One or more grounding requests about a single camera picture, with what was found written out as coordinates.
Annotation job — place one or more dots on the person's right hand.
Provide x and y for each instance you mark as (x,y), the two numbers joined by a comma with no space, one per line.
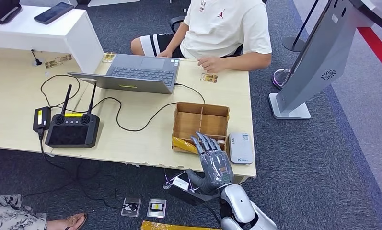
(165,54)

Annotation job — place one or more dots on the person's left hand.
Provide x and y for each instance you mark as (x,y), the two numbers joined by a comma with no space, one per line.
(213,64)

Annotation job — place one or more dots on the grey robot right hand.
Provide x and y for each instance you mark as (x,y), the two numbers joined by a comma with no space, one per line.
(216,168)

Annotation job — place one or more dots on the gold patterned ID card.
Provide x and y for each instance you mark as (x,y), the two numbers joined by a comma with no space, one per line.
(209,78)

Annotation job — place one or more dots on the person's right forearm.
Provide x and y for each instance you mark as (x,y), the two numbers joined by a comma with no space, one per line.
(177,38)

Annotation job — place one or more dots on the person's left forearm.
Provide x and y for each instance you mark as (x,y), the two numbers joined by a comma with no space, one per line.
(248,62)

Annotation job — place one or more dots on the white card reader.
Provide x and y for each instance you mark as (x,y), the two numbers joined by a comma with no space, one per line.
(240,149)

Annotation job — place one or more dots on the person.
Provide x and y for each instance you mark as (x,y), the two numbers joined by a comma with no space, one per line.
(6,215)
(219,31)

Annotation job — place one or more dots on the gold patterned card strip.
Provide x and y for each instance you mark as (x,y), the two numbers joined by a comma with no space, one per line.
(58,61)

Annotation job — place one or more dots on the grey laptop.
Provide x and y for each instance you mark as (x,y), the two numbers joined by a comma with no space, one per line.
(140,70)

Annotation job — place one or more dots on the wooden divided box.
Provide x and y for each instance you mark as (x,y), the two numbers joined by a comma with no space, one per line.
(187,123)

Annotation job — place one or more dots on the stool base with casters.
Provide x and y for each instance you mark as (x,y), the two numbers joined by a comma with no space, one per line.
(166,186)

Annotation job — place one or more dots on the round chrome floor base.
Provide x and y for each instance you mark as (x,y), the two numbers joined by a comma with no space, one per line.
(280,79)

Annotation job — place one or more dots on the yellow floor tape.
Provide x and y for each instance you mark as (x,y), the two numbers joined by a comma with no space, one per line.
(178,226)

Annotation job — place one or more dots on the metal floor socket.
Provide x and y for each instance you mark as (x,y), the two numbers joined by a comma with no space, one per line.
(156,208)
(131,207)

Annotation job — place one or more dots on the white furniture panel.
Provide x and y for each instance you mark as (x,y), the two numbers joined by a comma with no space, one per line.
(113,2)

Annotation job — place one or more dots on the beige wooden desk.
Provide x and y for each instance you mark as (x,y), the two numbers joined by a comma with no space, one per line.
(140,146)

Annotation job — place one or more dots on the black stanchion pole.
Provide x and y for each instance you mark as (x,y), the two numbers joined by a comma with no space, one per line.
(291,43)

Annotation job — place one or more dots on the white raised counter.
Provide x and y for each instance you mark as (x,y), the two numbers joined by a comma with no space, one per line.
(67,34)

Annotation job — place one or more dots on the grey kiosk stand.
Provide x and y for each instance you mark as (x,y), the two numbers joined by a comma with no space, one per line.
(324,50)

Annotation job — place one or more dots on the black smartphone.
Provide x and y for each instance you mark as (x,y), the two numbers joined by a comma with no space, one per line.
(53,13)

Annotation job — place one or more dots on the black remote controller with antennas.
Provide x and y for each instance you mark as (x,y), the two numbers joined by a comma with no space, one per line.
(71,135)

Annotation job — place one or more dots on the black power adapter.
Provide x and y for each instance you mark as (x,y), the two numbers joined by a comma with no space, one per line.
(44,121)

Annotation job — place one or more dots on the black bag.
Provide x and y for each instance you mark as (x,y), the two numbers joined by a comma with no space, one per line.
(0,11)

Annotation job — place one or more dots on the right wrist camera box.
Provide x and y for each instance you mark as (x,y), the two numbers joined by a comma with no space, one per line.
(181,184)

